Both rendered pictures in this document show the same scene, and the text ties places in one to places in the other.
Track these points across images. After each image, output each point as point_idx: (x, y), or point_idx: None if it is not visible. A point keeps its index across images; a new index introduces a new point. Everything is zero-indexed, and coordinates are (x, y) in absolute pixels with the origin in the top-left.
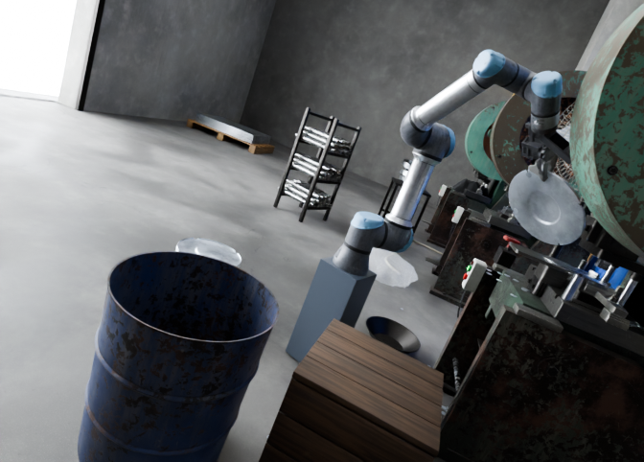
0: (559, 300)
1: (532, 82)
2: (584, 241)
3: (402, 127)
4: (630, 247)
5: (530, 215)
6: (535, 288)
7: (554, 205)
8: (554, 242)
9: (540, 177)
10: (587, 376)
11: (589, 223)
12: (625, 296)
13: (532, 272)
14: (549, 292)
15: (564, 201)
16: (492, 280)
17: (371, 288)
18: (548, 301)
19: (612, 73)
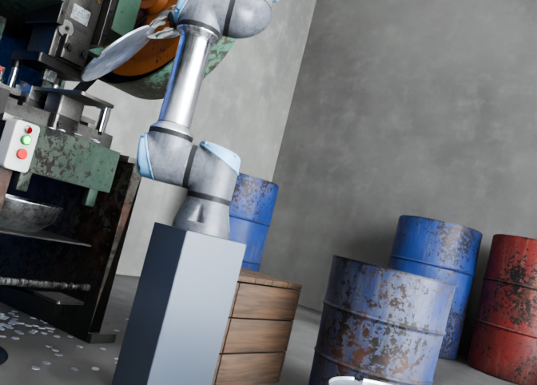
0: (107, 135)
1: None
2: (49, 57)
3: (264, 27)
4: (153, 87)
5: (105, 60)
6: (77, 131)
7: (124, 52)
8: (89, 80)
9: (157, 38)
10: None
11: (81, 49)
12: None
13: (21, 107)
14: (85, 130)
15: (134, 50)
16: None
17: (148, 246)
18: (89, 138)
19: None
